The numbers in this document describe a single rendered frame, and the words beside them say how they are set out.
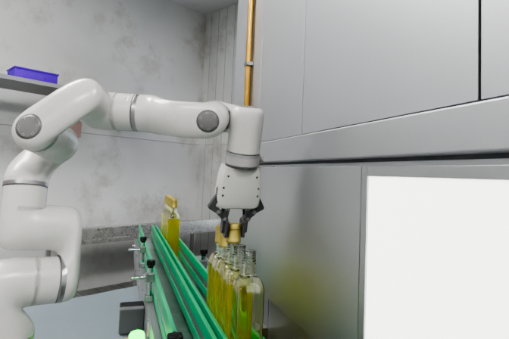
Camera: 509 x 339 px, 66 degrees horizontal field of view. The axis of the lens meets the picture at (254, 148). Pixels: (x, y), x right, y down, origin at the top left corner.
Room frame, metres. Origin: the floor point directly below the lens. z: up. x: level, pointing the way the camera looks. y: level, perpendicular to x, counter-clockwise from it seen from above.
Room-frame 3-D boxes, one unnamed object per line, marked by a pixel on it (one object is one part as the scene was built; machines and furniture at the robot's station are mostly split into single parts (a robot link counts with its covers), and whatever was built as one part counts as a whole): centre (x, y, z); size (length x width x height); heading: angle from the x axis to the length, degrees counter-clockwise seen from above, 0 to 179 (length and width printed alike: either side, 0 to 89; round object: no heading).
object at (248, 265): (0.82, 0.00, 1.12); 0.03 x 0.03 x 0.05
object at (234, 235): (0.93, 0.04, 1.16); 0.04 x 0.04 x 0.04
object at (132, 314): (1.38, 0.40, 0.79); 0.08 x 0.08 x 0.08; 19
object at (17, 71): (3.08, 1.79, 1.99); 0.32 x 0.22 x 0.11; 137
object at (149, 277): (1.28, 0.34, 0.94); 0.07 x 0.04 x 0.13; 109
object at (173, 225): (1.96, 0.39, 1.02); 0.06 x 0.06 x 0.28; 19
